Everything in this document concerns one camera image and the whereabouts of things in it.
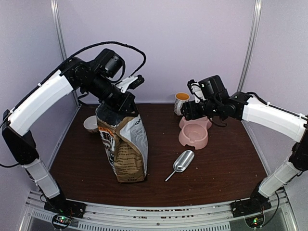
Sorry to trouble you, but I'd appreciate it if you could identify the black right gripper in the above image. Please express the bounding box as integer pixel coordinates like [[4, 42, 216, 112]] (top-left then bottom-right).
[[181, 99, 221, 120]]

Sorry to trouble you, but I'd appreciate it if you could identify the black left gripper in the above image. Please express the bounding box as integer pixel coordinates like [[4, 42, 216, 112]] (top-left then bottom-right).
[[83, 72, 139, 116]]

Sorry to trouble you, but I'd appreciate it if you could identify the pink double pet bowl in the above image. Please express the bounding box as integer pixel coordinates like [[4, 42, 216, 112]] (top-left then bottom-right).
[[179, 116, 212, 150]]

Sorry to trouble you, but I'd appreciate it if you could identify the brown pet food bag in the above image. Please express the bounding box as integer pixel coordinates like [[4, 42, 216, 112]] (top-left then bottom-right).
[[96, 103, 148, 183]]

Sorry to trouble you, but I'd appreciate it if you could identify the metal food scoop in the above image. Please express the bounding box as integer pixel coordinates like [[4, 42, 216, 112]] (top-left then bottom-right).
[[165, 150, 195, 181]]

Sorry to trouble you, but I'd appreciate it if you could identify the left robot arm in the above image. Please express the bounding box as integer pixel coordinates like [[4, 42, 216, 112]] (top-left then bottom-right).
[[2, 49, 144, 214]]

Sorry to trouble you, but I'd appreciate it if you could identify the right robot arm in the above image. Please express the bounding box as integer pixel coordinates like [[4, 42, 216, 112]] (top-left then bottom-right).
[[180, 91, 308, 213]]

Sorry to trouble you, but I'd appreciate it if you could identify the floral mug yellow inside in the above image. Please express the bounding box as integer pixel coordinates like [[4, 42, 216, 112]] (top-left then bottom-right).
[[174, 92, 190, 116]]

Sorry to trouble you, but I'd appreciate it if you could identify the white ceramic bowl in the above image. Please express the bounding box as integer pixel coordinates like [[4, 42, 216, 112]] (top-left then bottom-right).
[[83, 115, 98, 133]]

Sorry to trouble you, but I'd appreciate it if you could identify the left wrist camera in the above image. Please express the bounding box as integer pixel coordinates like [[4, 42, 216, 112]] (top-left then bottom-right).
[[115, 75, 145, 93]]

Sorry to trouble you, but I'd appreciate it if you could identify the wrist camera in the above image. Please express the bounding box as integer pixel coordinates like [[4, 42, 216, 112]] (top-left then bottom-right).
[[187, 75, 229, 103], [115, 75, 145, 93]]

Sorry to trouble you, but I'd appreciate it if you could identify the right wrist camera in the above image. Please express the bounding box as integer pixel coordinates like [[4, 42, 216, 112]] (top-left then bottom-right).
[[187, 75, 229, 103]]

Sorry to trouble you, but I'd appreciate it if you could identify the right aluminium wall post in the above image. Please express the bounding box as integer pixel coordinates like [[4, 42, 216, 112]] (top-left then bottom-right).
[[237, 0, 262, 91]]

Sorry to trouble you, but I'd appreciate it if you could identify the aluminium wall post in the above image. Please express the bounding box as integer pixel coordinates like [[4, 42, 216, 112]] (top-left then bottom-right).
[[50, 0, 80, 106], [237, 0, 262, 91]]

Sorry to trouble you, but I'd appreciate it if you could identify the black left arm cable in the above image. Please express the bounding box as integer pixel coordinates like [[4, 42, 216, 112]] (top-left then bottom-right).
[[0, 41, 147, 121]]

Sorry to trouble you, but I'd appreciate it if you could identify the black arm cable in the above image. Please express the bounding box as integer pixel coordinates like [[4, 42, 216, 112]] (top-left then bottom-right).
[[261, 189, 280, 226], [0, 41, 147, 121]]

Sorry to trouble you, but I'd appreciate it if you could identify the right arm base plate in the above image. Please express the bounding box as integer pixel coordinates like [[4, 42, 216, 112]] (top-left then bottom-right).
[[230, 198, 271, 218]]

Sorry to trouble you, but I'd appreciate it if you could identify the aluminium front rail frame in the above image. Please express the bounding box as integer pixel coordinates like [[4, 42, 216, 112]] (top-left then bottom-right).
[[17, 190, 299, 231]]

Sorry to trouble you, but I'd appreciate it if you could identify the left aluminium wall post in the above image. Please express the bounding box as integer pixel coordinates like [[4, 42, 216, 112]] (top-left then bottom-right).
[[50, 0, 80, 106]]

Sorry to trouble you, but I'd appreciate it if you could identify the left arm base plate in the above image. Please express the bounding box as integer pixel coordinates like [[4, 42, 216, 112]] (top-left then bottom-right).
[[44, 200, 86, 218]]

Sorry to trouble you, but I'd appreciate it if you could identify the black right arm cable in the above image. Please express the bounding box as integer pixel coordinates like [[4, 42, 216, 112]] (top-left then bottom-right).
[[261, 189, 280, 226]]

